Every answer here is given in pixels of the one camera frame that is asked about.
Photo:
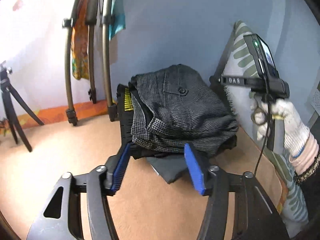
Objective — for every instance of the phone on gripper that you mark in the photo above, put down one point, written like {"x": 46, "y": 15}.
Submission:
{"x": 261, "y": 55}

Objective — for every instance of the colourful hanging cloth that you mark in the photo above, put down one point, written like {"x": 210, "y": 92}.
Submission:
{"x": 82, "y": 45}

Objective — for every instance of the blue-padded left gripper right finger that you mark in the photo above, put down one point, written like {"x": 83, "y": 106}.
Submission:
{"x": 199, "y": 170}

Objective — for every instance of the white knitted gloved hand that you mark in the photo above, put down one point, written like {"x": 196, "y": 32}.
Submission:
{"x": 296, "y": 133}

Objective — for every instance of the small black tripod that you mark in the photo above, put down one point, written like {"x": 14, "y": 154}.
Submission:
{"x": 7, "y": 91}

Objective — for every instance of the tall silver tripod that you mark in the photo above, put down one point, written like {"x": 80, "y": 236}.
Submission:
{"x": 111, "y": 106}

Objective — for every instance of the black and yellow folded garment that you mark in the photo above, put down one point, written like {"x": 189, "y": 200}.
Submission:
{"x": 125, "y": 115}

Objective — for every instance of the forearm in pink sleeve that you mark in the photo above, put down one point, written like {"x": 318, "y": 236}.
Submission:
{"x": 307, "y": 170}

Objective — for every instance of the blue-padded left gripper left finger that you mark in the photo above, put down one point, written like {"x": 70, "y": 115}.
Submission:
{"x": 116, "y": 166}

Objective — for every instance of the grey checked short pants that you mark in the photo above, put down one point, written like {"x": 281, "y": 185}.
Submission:
{"x": 173, "y": 107}

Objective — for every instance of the grey folded garment in stack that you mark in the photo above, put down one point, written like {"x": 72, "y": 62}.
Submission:
{"x": 170, "y": 168}

